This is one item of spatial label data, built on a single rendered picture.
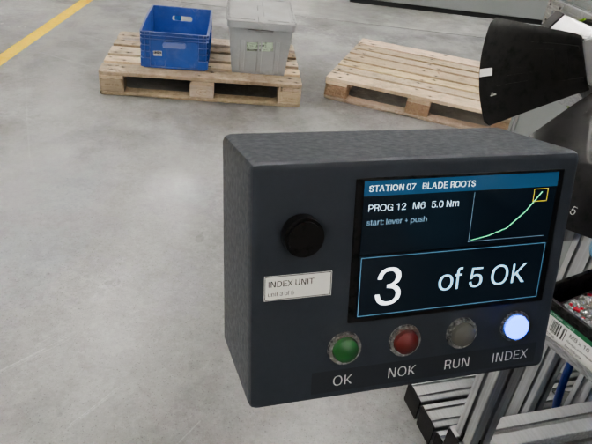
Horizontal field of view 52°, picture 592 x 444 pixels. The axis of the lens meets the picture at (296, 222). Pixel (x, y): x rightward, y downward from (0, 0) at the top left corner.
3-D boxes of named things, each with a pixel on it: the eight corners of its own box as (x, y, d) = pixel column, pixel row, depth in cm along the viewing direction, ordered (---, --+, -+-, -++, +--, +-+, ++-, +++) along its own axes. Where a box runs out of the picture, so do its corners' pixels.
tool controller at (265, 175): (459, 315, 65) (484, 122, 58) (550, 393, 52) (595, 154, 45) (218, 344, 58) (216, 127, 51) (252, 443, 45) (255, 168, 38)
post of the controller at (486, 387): (477, 425, 73) (527, 301, 62) (489, 446, 71) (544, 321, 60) (455, 428, 72) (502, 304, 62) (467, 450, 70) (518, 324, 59)
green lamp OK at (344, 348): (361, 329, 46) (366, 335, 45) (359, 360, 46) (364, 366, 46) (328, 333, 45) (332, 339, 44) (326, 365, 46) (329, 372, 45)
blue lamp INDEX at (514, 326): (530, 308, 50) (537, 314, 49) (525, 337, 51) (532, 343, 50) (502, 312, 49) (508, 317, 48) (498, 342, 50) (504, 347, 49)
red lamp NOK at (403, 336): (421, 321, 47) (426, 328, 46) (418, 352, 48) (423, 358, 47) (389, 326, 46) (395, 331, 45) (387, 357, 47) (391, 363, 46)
